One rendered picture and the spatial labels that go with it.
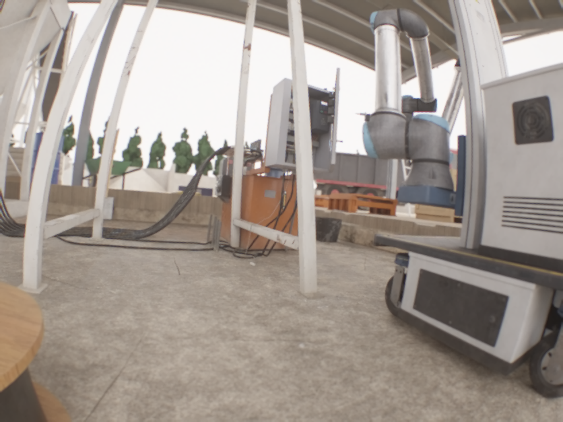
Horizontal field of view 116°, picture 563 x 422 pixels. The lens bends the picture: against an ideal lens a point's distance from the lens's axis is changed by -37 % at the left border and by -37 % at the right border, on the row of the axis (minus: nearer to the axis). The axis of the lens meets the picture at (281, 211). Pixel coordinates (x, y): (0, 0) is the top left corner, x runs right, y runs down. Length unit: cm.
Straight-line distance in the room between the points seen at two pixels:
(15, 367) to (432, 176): 109
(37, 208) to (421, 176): 143
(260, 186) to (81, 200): 262
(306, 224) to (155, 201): 286
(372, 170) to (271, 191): 826
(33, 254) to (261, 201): 170
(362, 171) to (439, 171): 932
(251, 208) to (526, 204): 190
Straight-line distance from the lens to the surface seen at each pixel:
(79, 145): 600
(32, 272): 123
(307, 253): 128
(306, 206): 128
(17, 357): 37
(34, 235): 122
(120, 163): 533
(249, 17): 280
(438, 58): 846
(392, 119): 108
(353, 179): 1021
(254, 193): 222
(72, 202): 408
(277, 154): 177
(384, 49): 127
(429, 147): 103
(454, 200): 107
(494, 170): 87
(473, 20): 138
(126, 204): 390
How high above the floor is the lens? 42
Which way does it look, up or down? 2 degrees down
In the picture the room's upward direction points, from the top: 5 degrees clockwise
